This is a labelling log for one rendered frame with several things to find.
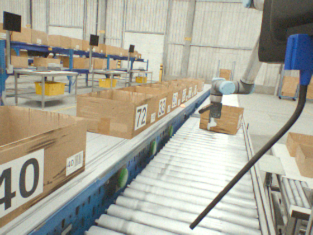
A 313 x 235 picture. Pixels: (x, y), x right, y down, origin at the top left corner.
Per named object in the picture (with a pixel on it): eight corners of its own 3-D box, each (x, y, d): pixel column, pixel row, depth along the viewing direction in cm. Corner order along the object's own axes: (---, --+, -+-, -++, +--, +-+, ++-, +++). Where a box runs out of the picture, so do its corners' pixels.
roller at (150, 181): (257, 217, 101) (260, 211, 97) (131, 187, 114) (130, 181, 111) (257, 206, 104) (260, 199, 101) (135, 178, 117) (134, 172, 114)
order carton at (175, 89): (170, 113, 192) (172, 90, 189) (133, 107, 200) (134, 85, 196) (180, 106, 229) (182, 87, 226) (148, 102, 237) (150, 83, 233)
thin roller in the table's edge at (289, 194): (297, 205, 101) (287, 178, 127) (292, 203, 102) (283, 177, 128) (296, 210, 102) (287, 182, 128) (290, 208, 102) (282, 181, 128)
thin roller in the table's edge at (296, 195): (304, 207, 101) (293, 179, 127) (299, 205, 101) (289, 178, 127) (303, 211, 101) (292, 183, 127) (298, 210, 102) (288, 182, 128)
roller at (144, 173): (258, 203, 104) (259, 192, 107) (135, 176, 117) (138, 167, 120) (256, 208, 107) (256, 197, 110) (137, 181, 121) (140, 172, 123)
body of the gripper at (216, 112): (219, 120, 185) (222, 103, 182) (207, 118, 187) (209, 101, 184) (220, 118, 192) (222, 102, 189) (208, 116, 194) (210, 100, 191)
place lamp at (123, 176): (121, 191, 93) (122, 173, 91) (117, 190, 93) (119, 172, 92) (128, 183, 99) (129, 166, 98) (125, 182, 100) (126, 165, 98)
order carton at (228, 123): (235, 135, 201) (238, 113, 198) (198, 127, 212) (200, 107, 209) (241, 126, 237) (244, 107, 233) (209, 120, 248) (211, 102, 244)
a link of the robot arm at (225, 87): (239, 81, 167) (231, 79, 179) (222, 80, 165) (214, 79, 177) (237, 95, 170) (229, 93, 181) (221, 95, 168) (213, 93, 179)
